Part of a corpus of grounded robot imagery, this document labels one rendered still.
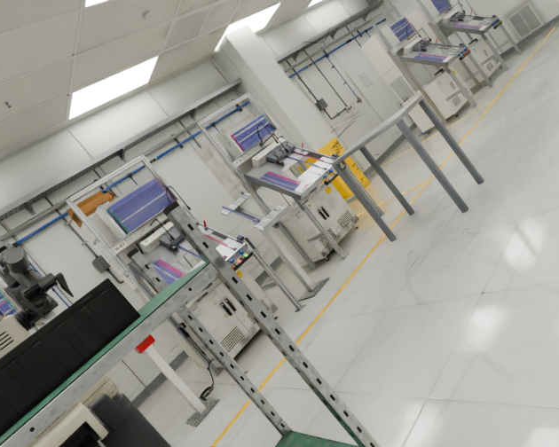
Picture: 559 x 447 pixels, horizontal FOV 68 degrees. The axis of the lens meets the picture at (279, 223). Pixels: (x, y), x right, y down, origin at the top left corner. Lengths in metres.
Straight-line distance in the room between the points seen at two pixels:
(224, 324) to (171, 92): 3.67
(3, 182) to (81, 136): 1.00
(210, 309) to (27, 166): 2.84
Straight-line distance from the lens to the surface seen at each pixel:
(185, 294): 0.88
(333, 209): 4.45
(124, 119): 5.83
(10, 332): 1.82
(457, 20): 8.43
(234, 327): 3.62
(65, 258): 5.09
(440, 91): 6.85
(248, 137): 4.42
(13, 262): 1.49
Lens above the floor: 1.01
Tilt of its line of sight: 5 degrees down
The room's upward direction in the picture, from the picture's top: 39 degrees counter-clockwise
